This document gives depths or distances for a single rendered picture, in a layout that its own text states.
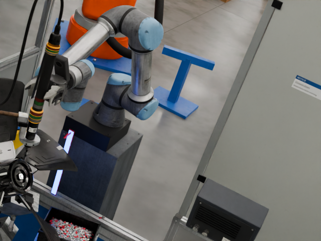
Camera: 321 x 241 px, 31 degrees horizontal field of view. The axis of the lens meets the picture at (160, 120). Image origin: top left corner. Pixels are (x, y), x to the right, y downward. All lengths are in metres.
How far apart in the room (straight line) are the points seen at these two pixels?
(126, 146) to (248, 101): 1.10
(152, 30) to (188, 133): 3.02
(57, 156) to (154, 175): 2.31
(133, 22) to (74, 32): 3.73
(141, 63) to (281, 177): 1.63
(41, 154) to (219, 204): 0.68
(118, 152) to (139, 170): 1.80
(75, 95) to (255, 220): 0.80
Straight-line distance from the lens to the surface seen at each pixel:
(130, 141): 2.80
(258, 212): 2.22
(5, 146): 2.04
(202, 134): 5.31
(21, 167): 2.00
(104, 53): 5.96
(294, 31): 3.45
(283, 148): 3.68
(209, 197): 2.20
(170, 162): 4.71
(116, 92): 2.63
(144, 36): 2.27
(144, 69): 2.43
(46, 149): 2.24
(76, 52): 2.29
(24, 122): 1.99
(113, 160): 2.66
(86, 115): 2.73
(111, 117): 2.69
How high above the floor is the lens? 2.40
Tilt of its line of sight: 27 degrees down
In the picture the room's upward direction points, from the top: 20 degrees clockwise
